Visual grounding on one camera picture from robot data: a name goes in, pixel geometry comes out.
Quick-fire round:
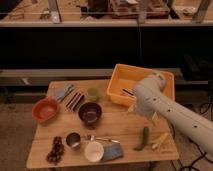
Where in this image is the dark grape bunch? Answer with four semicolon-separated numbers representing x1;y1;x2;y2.
46;136;64;165

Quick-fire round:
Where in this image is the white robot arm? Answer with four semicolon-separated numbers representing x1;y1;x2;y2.
133;72;213;155

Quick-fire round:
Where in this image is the green plastic cup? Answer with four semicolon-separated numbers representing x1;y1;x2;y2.
87;87;99;102

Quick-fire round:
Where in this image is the metal cup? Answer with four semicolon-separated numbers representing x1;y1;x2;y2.
66;132;81;149

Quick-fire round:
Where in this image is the white cup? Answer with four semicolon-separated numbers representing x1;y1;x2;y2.
84;141;104;162

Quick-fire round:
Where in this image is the black marker in bin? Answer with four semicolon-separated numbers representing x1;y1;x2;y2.
122;89;134;96

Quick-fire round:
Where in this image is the yellow plastic bin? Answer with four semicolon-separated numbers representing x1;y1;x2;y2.
107;64;175;107

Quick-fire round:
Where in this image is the dark purple bowl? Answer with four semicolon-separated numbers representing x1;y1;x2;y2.
78;102;102;126

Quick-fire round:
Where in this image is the grey cloth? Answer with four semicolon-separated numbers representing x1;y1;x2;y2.
54;84;74;102

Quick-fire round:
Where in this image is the wooden table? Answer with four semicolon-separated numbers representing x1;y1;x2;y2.
26;80;179;169

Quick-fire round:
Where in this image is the metal spoon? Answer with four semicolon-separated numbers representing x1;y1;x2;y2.
86;135;119;143

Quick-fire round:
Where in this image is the green chili pepper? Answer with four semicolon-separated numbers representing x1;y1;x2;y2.
134;127;149;151

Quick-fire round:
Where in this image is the blue-grey sponge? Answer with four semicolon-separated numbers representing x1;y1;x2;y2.
102;143;123;161

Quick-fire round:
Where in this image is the red bowl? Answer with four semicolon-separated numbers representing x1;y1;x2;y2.
32;98;60;123

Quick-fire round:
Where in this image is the yellow corn husk piece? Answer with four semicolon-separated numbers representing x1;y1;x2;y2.
151;132;169;150

